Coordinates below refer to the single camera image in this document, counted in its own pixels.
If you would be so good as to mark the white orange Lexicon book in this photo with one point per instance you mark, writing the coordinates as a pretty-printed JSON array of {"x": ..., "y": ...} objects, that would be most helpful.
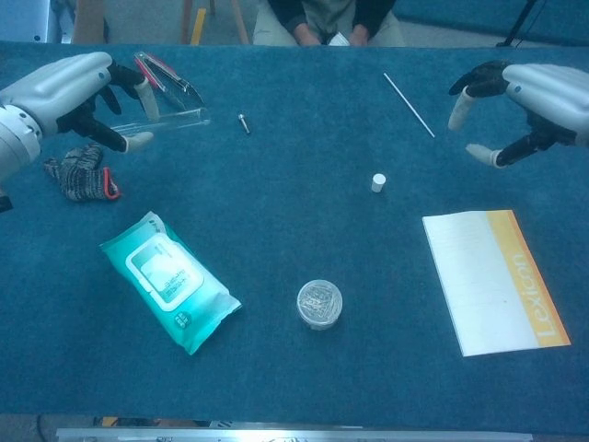
[{"x": 488, "y": 285}]

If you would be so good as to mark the silver metal cabinet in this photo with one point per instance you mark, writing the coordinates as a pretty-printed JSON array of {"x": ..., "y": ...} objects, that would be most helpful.
[{"x": 23, "y": 18}]

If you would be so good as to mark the small metal bolt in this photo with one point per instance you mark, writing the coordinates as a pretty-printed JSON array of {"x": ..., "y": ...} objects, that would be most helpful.
[{"x": 244, "y": 123}]

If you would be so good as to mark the blue felt table cloth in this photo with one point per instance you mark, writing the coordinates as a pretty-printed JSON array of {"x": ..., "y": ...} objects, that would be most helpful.
[{"x": 294, "y": 230}]

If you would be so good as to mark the striped knit work glove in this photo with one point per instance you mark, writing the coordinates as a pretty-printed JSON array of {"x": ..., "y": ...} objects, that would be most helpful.
[{"x": 80, "y": 177}]

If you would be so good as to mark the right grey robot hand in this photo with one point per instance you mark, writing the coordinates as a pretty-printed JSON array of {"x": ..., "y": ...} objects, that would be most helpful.
[{"x": 547, "y": 87}]

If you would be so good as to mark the round clear clip container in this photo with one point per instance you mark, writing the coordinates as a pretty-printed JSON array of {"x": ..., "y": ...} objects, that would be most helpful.
[{"x": 319, "y": 304}]

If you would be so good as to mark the aluminium frame rail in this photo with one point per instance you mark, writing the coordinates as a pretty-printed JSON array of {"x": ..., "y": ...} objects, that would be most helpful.
[{"x": 294, "y": 435}]

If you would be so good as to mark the seated person in dark jacket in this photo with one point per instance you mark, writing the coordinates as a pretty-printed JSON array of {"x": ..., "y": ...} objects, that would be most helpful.
[{"x": 317, "y": 16}]

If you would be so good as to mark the thin white rod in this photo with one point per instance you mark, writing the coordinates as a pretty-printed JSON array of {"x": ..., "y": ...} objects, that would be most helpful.
[{"x": 409, "y": 106}]

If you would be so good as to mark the teal wet wipes pack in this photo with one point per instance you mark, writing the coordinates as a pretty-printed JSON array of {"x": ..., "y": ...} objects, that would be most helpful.
[{"x": 165, "y": 281}]

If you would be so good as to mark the transparent glass test tube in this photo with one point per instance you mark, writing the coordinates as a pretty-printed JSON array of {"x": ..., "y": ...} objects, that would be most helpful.
[{"x": 184, "y": 117}]

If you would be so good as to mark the brown cardboard box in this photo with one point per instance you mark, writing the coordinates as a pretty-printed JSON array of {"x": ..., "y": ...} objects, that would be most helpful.
[{"x": 89, "y": 23}]

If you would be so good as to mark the black tripod stand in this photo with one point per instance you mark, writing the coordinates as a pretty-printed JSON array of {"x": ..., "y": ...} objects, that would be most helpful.
[{"x": 521, "y": 22}]

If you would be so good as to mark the small white tube cap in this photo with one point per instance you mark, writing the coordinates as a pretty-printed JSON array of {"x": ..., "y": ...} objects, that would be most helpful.
[{"x": 378, "y": 183}]

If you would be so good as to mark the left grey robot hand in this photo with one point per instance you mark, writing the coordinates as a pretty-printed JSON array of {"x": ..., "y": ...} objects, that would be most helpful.
[{"x": 60, "y": 83}]

